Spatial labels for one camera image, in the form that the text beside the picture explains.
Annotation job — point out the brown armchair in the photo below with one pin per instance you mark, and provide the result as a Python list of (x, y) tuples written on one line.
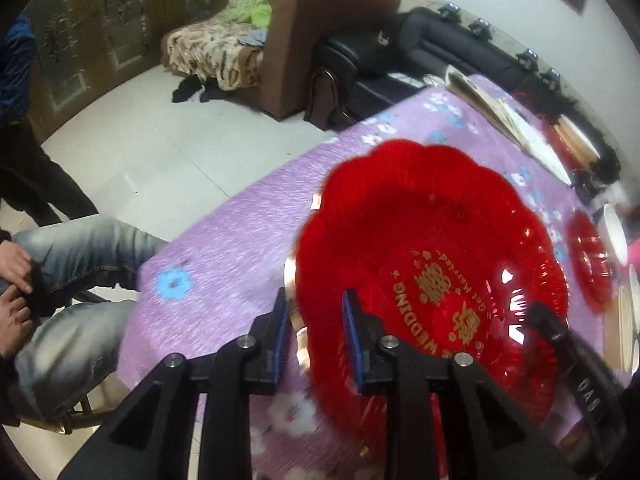
[(288, 45)]

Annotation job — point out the wooden glass door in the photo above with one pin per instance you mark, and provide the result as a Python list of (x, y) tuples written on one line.
[(86, 48)]

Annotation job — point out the cream plastic bowl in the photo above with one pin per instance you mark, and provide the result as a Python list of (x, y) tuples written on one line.
[(628, 321)]

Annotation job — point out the white paper bowl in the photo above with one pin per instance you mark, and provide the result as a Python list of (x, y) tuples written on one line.
[(613, 235)]

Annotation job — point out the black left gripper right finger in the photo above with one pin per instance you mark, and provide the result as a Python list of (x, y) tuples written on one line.
[(443, 409)]

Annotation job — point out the large red wedding plate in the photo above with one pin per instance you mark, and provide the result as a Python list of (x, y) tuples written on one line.
[(446, 254)]

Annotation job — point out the seated person in jeans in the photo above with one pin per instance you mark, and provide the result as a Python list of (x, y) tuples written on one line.
[(55, 349)]

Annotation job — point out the green cloth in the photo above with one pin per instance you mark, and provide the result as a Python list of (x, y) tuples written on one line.
[(258, 13)]

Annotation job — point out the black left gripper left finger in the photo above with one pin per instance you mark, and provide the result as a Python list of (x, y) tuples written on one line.
[(149, 436)]

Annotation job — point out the small red gold-rimmed plate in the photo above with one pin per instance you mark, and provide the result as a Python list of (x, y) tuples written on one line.
[(589, 258)]

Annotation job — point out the white paper booklet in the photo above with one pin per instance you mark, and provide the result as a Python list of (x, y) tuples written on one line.
[(514, 126)]

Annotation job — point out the black leather sofa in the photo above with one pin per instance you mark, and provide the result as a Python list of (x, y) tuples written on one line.
[(359, 75)]

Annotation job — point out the patterned blanket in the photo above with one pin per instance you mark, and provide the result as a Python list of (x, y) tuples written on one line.
[(211, 50)]

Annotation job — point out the wooden box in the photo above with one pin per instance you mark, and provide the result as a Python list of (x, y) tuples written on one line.
[(574, 144)]

